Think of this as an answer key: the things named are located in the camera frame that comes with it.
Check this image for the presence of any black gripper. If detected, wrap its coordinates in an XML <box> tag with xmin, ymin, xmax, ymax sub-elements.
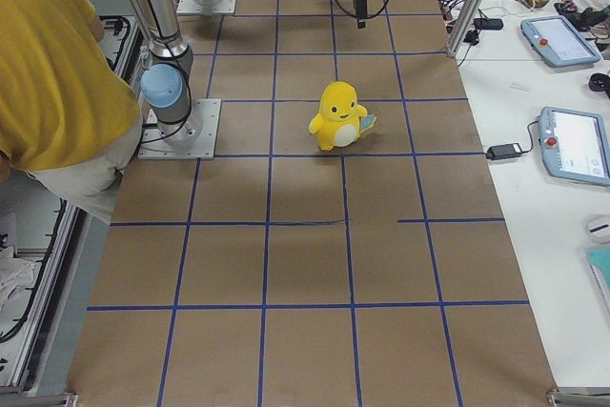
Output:
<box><xmin>353</xmin><ymin>0</ymin><xmax>368</xmax><ymax>29</ymax></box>

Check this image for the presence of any cardboard hang tag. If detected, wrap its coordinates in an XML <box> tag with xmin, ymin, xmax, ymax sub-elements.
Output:
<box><xmin>359</xmin><ymin>113</ymin><xmax>376</xmax><ymax>132</ymax></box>

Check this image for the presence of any yellow plush toy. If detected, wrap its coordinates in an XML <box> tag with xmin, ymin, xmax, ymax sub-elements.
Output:
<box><xmin>308</xmin><ymin>81</ymin><xmax>369</xmax><ymax>152</ymax></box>

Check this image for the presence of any upper teach pendant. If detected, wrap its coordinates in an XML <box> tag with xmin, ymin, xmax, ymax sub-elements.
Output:
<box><xmin>520</xmin><ymin>16</ymin><xmax>601</xmax><ymax>68</ymax></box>

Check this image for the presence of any teach pendant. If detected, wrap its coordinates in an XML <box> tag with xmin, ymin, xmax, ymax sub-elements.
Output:
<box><xmin>520</xmin><ymin>16</ymin><xmax>601</xmax><ymax>68</ymax></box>
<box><xmin>538</xmin><ymin>107</ymin><xmax>609</xmax><ymax>187</ymax></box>

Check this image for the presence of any black power adapter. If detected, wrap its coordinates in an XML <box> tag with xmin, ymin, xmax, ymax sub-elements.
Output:
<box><xmin>485</xmin><ymin>143</ymin><xmax>523</xmax><ymax>161</ymax></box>

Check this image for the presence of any lower teach pendant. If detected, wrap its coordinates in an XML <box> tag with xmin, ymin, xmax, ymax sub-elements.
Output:
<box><xmin>538</xmin><ymin>107</ymin><xmax>609</xmax><ymax>187</ymax></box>

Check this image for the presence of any person in yellow shirt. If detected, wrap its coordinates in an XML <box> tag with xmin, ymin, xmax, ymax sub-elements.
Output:
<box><xmin>1</xmin><ymin>0</ymin><xmax>142</xmax><ymax>223</ymax></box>

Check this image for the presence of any teal notebook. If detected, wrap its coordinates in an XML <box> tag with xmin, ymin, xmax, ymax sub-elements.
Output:
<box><xmin>586</xmin><ymin>245</ymin><xmax>609</xmax><ymax>308</ymax></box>

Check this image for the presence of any crumpled white cloth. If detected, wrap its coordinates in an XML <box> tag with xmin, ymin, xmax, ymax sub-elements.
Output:
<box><xmin>1</xmin><ymin>246</ymin><xmax>34</xmax><ymax>307</ymax></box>

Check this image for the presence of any aluminium frame post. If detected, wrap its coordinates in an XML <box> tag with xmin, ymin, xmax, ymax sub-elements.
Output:
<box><xmin>445</xmin><ymin>0</ymin><xmax>507</xmax><ymax>59</ymax></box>

